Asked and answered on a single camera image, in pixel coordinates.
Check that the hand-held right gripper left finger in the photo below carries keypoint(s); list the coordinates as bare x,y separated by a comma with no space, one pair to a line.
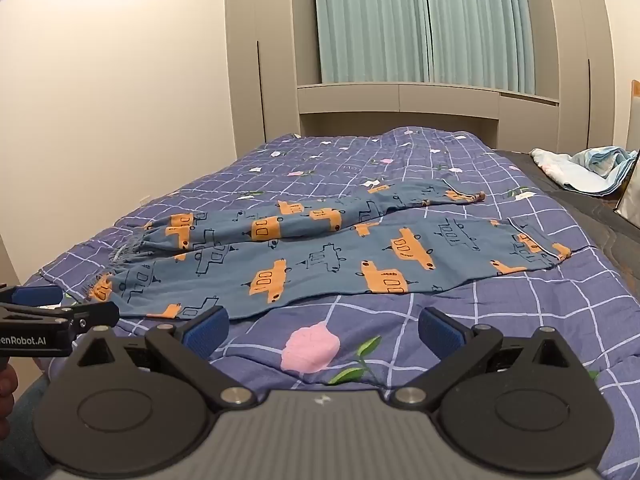
207,329

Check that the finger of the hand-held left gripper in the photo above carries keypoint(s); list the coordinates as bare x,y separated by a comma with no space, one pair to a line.
97,315
40,295

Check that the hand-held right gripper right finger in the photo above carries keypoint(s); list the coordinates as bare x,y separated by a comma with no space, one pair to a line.
441,332

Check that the blue pants with orange print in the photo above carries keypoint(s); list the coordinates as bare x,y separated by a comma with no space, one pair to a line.
320,255

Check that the person's left hand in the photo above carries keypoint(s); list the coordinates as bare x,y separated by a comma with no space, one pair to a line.
7,392

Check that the blue checked floral blanket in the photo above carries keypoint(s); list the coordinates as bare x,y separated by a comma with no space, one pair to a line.
500,310

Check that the person's leg in jeans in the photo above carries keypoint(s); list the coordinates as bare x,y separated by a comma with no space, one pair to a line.
26,410

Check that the light blue crumpled cloth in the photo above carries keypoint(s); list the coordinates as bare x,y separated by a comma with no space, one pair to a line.
585,167

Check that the pale upright board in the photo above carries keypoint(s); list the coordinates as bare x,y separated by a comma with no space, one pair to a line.
631,185

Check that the tall beige wardrobe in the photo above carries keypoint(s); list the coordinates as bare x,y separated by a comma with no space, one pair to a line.
260,45
575,50

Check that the teal curtain panel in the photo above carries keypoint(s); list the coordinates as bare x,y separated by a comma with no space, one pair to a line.
370,20
480,22

